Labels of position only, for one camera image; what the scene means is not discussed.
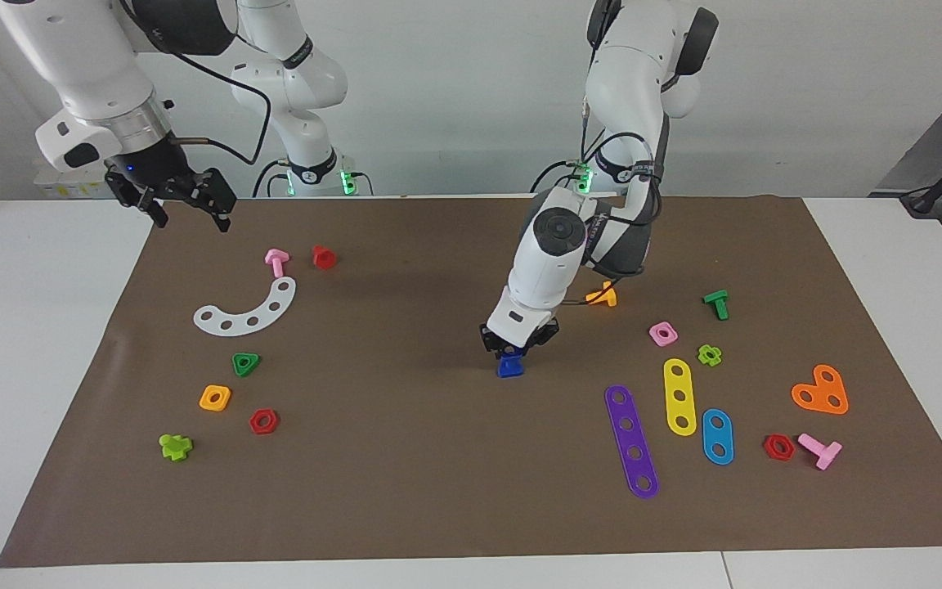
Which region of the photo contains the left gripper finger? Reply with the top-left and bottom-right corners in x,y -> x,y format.
479,326 -> 513,359
518,326 -> 560,361

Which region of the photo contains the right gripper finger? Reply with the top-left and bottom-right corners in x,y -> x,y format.
105,167 -> 170,229
191,168 -> 238,235

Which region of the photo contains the white box yellow label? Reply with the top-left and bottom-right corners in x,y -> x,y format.
34,160 -> 112,200

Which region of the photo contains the brown paper mat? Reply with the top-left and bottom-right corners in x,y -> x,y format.
0,195 -> 942,568

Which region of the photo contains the white curved perforated strip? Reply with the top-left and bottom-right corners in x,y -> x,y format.
193,277 -> 298,337

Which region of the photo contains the purple four-hole strip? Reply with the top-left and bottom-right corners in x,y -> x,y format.
604,384 -> 661,500

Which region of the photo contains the yellow three-hole strip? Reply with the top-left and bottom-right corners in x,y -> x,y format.
663,358 -> 698,438

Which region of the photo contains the blue two-hole strip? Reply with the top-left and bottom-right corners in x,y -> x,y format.
701,408 -> 735,466

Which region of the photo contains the orange heart-shaped plate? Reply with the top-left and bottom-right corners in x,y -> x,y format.
791,364 -> 850,416

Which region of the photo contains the black right base cable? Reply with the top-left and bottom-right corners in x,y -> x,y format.
253,160 -> 285,197

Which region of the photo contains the black base cable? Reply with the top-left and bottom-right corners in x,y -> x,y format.
253,160 -> 285,197
531,160 -> 585,194

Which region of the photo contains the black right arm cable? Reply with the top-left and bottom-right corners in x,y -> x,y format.
119,0 -> 274,166

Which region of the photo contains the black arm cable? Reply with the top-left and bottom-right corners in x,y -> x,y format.
119,0 -> 274,166
557,0 -> 668,308

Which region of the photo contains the black left base cable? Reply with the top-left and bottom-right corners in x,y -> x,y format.
531,160 -> 585,194

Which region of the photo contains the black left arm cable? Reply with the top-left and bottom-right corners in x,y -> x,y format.
557,0 -> 668,308

